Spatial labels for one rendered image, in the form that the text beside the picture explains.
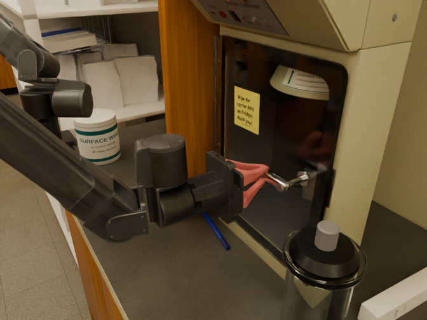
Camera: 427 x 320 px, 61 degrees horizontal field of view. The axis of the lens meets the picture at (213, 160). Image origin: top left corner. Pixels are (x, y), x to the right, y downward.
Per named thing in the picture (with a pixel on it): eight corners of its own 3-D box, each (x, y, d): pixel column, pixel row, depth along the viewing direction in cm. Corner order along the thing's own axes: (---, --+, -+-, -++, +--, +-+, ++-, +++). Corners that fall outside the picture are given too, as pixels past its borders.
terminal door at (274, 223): (218, 204, 88) (220, 33, 69) (311, 286, 65) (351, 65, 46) (216, 205, 88) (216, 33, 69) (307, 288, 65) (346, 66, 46)
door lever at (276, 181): (270, 166, 65) (271, 153, 64) (309, 188, 58) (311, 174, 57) (246, 174, 63) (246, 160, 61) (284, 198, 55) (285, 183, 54)
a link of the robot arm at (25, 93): (27, 80, 71) (11, 89, 66) (61, 81, 71) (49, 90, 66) (34, 113, 74) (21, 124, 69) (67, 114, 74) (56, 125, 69)
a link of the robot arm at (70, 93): (40, 60, 74) (17, 49, 66) (96, 61, 74) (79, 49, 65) (41, 118, 75) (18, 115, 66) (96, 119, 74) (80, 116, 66)
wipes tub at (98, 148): (113, 145, 129) (107, 105, 121) (126, 159, 119) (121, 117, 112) (76, 153, 122) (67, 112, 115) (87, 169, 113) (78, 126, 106)
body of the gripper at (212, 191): (239, 163, 52) (195, 177, 49) (238, 221, 57) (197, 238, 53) (215, 148, 57) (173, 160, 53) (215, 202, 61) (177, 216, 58)
